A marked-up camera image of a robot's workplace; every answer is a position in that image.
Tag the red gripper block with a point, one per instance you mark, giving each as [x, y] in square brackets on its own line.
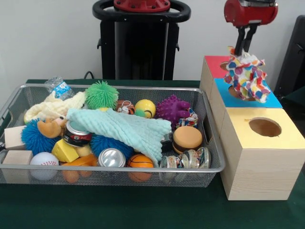
[252, 14]

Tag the colourful polka-dot cloth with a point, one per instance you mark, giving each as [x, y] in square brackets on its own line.
[245, 76]

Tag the wooden box three holes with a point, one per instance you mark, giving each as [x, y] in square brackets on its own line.
[262, 171]

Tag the shallow silver mesh bin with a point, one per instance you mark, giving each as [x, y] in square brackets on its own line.
[195, 179]

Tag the black upright panel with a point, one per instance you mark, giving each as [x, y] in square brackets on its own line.
[293, 59]

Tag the dark green table cloth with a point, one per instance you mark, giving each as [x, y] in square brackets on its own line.
[119, 210]
[297, 102]

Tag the purple spiky ball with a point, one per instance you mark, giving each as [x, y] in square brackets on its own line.
[171, 108]

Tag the toy hamburger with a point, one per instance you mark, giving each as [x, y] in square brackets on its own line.
[187, 138]

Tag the yellow smiley ball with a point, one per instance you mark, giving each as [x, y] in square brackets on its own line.
[145, 107]

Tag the mint green waffle cloth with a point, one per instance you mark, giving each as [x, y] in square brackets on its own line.
[124, 126]

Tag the green koosh ball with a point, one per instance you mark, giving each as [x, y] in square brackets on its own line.
[102, 94]

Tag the silver drink can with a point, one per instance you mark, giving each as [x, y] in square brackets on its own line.
[111, 158]

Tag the crushed plastic water bottle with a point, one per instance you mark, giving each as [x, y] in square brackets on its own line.
[59, 88]

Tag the cream knitted cloth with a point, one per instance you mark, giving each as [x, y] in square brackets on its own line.
[52, 107]

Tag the blue koosh ball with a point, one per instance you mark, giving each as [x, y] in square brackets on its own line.
[33, 140]

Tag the white baseball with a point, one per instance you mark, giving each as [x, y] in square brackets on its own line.
[44, 162]

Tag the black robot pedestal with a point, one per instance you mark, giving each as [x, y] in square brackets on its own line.
[143, 47]

